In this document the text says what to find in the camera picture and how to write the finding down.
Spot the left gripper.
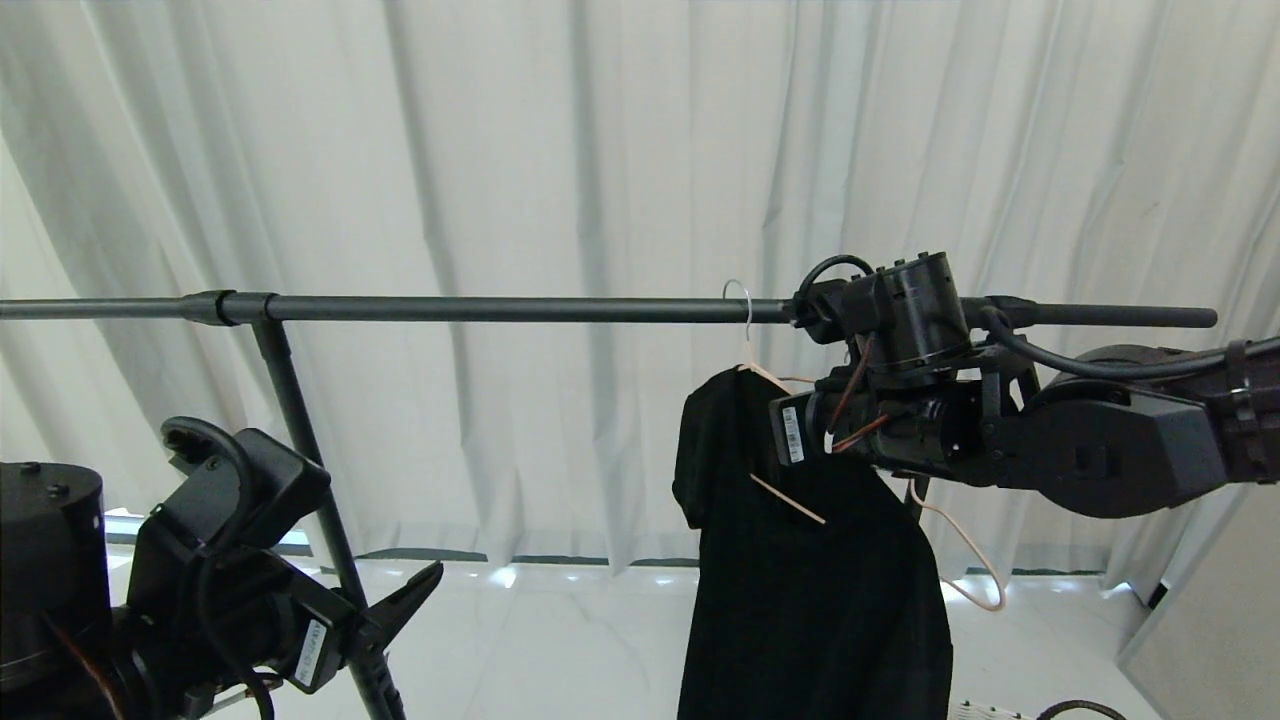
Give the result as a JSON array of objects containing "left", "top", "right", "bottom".
[{"left": 140, "top": 560, "right": 445, "bottom": 694}]

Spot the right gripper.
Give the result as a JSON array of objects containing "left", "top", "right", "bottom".
[{"left": 770, "top": 380, "right": 991, "bottom": 479}]

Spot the pink clothes hanger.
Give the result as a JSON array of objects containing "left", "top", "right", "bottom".
[
  {"left": 780, "top": 373, "right": 1006, "bottom": 613},
  {"left": 722, "top": 278, "right": 827, "bottom": 526}
]

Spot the black garment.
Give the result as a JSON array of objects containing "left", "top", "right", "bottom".
[{"left": 672, "top": 365, "right": 954, "bottom": 720}]

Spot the white laundry basket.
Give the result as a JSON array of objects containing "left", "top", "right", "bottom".
[{"left": 945, "top": 698, "right": 1129, "bottom": 720}]

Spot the black clothes rack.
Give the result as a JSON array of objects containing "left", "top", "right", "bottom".
[{"left": 0, "top": 290, "right": 1219, "bottom": 720}]

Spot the window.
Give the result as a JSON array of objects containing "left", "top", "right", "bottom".
[{"left": 103, "top": 508, "right": 313, "bottom": 557}]

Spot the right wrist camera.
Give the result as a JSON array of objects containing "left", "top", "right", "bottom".
[{"left": 795, "top": 275, "right": 886, "bottom": 346}]

